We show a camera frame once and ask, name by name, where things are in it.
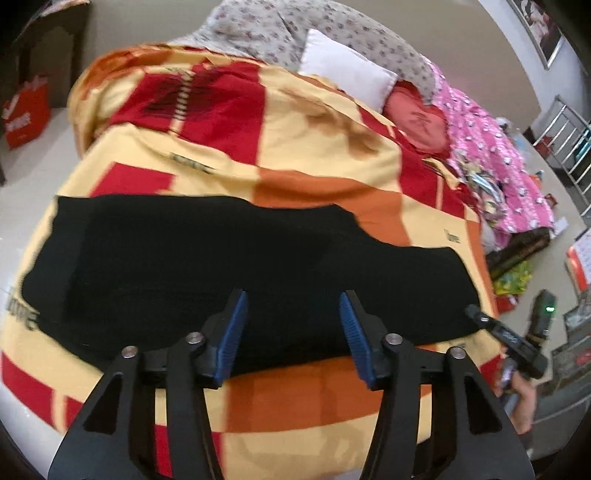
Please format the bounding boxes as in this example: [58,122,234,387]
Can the colourful folded cloth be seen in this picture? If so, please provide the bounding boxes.
[453,150,508,225]

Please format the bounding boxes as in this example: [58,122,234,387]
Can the dark wooden table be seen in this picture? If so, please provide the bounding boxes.
[1,1,92,150]

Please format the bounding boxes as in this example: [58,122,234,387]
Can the floral grey quilt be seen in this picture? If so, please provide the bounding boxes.
[170,0,436,104]

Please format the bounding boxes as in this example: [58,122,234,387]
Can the pink patterned quilt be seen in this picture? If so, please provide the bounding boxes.
[430,63,554,248]

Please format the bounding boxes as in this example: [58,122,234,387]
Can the red orange checkered blanket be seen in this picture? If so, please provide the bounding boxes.
[1,45,501,479]

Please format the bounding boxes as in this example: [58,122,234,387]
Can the red shopping bag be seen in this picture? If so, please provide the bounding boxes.
[1,75,51,150]

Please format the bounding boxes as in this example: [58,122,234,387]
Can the black camera box green light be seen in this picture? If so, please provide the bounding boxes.
[527,289,557,347]

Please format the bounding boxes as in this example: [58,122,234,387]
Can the black pants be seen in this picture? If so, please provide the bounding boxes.
[21,195,479,374]

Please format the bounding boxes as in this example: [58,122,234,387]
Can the right human hand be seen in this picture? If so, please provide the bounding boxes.
[508,372,537,435]

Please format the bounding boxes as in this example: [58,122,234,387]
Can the white pillow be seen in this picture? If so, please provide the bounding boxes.
[298,29,398,113]

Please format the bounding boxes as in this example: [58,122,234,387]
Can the red heart cushion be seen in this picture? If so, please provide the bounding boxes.
[383,81,452,160]

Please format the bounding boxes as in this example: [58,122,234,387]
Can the metal rack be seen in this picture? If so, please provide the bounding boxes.
[533,95,591,223]

